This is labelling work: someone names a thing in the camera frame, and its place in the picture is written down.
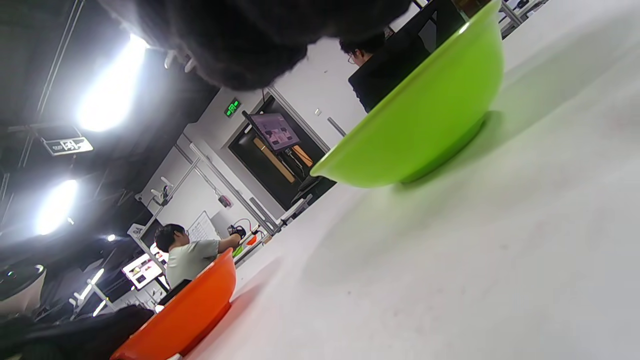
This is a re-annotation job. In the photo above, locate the person's left hand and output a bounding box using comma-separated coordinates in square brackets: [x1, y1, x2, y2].
[0, 304, 157, 360]

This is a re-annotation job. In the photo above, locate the person's right hand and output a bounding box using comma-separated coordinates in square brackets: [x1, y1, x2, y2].
[97, 0, 413, 92]

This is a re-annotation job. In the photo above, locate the black white handheld controller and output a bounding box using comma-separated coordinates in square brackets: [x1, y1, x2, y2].
[0, 264, 47, 317]

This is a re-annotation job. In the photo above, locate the lit desk monitor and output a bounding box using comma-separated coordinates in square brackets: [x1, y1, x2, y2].
[121, 252, 165, 292]

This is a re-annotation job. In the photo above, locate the tilted mounted monitor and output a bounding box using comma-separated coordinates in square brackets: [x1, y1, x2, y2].
[242, 111, 302, 152]

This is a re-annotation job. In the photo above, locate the bright ceiling light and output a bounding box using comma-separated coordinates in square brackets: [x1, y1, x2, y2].
[75, 32, 151, 133]
[34, 179, 80, 237]

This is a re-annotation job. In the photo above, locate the black double door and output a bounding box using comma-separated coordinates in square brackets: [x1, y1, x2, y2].
[228, 94, 337, 212]

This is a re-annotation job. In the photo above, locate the black office chair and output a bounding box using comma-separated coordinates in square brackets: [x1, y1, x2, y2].
[348, 0, 468, 114]

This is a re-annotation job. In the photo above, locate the whiteboard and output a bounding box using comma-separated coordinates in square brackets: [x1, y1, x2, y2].
[186, 210, 221, 242]

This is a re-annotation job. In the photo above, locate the hanging ceiling sign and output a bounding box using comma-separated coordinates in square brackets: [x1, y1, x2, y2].
[42, 136, 95, 157]

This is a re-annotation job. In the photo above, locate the white mounted camera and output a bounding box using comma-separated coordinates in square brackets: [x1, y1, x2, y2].
[149, 176, 175, 207]

